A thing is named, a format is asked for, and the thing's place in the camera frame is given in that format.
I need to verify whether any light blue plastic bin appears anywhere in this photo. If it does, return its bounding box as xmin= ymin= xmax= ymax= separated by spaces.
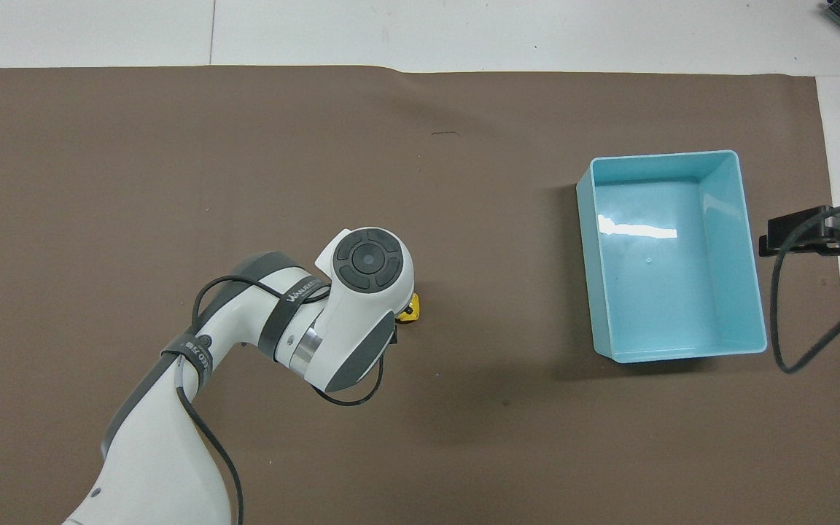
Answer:
xmin=575 ymin=149 xmax=769 ymax=365

